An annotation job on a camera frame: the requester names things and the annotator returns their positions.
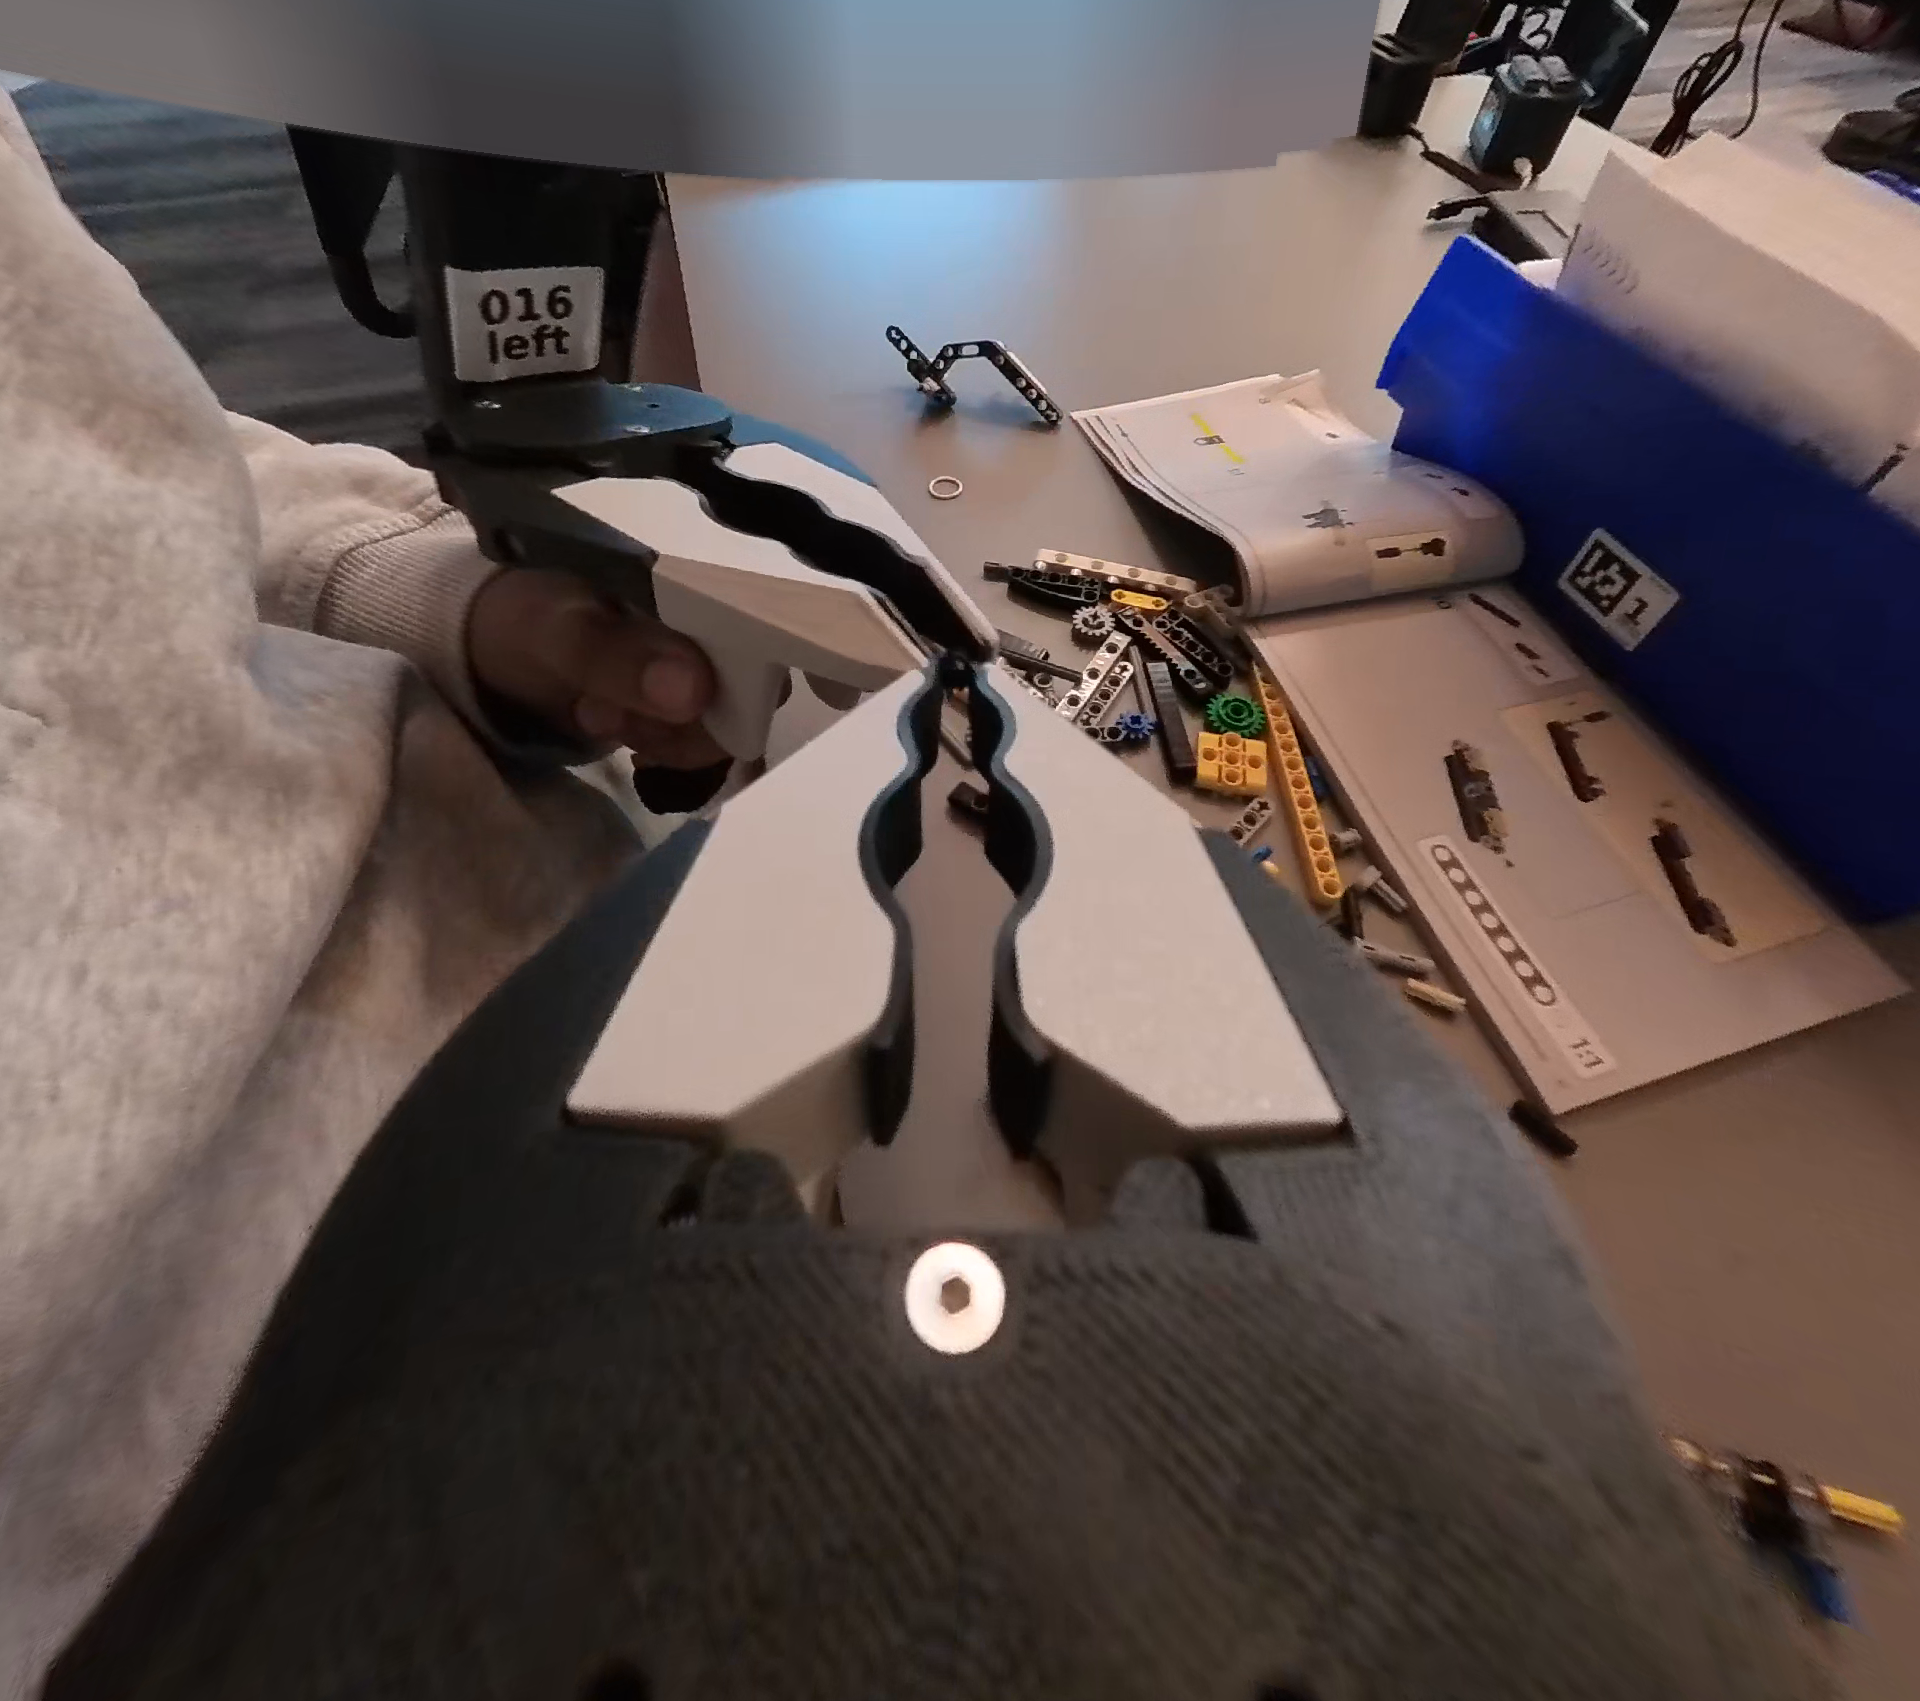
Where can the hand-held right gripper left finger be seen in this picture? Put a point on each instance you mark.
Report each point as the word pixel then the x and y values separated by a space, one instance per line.
pixel 721 981

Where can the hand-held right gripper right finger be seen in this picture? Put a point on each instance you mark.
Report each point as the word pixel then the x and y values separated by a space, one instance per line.
pixel 1170 981

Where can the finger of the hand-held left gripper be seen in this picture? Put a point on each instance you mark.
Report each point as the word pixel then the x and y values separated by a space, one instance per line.
pixel 819 487
pixel 750 599

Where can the pile of lego pieces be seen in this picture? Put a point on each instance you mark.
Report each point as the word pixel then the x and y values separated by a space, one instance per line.
pixel 1231 764

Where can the person's left forearm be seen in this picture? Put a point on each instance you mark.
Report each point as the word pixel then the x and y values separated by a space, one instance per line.
pixel 300 531

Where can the black bent lego assembly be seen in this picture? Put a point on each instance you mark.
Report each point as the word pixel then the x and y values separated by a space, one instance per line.
pixel 1028 387

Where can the black lego rod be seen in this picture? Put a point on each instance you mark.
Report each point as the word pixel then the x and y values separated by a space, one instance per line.
pixel 1545 1128

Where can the lego instruction booklet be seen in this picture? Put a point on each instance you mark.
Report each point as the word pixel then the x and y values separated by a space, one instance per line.
pixel 1351 531

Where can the small colourful lego assembly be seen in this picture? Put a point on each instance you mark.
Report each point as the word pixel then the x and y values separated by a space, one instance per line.
pixel 1771 1506

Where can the person's left hand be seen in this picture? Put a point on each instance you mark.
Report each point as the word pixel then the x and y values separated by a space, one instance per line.
pixel 584 682

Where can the grey sweatshirt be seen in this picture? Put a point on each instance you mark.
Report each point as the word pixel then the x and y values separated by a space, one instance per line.
pixel 225 1057

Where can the blue plastic bin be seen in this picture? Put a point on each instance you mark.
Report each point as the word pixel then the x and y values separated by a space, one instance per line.
pixel 1724 711

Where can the black battery charger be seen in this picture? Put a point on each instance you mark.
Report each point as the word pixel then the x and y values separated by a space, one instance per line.
pixel 1531 118

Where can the white papers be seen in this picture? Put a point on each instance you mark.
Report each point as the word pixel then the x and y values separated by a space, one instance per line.
pixel 1771 277

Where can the black shoe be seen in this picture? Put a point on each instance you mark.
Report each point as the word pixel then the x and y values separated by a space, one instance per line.
pixel 1874 140

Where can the black desk mount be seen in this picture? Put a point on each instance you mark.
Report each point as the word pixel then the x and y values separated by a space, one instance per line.
pixel 1410 67

